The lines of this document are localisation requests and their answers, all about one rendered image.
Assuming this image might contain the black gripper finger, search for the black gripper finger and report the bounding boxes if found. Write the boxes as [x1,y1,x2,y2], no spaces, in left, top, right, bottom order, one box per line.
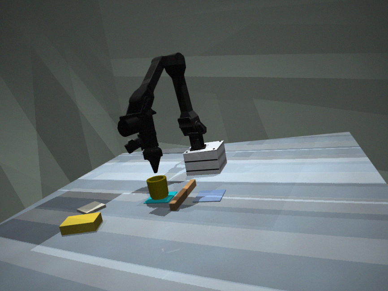
[147,157,161,173]

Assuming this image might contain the yellow rectangular block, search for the yellow rectangular block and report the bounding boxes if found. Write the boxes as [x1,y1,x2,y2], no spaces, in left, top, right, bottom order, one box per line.
[59,212,102,235]

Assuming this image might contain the yellow round cup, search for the yellow round cup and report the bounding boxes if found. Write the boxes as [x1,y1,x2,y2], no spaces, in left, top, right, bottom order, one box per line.
[146,175,168,200]

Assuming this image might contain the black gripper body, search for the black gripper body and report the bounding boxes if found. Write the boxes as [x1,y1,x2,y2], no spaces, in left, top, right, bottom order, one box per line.
[139,128,163,160]

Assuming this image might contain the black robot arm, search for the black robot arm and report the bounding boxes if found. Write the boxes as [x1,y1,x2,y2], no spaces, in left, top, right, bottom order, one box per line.
[117,52,207,154]

